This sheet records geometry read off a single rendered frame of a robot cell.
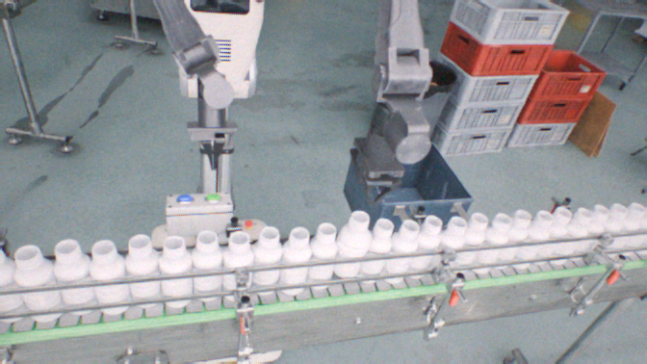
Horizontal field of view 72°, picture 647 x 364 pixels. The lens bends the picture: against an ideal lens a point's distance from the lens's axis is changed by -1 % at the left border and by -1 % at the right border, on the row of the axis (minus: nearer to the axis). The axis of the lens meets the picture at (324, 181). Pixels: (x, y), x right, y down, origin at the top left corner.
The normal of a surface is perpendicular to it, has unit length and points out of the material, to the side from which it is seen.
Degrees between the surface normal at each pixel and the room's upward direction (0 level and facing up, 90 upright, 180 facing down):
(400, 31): 54
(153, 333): 90
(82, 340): 90
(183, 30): 98
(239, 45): 90
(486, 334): 0
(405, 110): 5
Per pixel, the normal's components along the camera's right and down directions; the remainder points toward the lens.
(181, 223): 0.29, 0.34
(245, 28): 0.24, 0.65
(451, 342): 0.16, -0.76
